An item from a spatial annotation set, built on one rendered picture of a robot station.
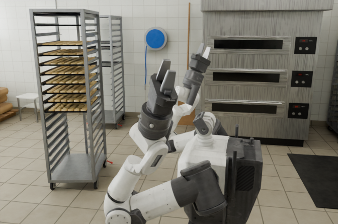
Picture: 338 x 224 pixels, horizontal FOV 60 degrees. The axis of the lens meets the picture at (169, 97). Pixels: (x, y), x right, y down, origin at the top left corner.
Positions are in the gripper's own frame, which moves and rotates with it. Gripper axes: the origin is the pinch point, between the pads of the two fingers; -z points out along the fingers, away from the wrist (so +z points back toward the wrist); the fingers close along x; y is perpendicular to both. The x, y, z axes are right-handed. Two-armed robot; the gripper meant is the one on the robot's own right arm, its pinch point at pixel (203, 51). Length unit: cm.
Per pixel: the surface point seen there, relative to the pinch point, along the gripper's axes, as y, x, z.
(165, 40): 270, -236, -46
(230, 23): 140, -211, -83
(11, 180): 221, -43, 184
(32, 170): 228, -66, 175
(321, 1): 48, -237, -133
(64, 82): 171, -34, 55
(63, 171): 174, -71, 149
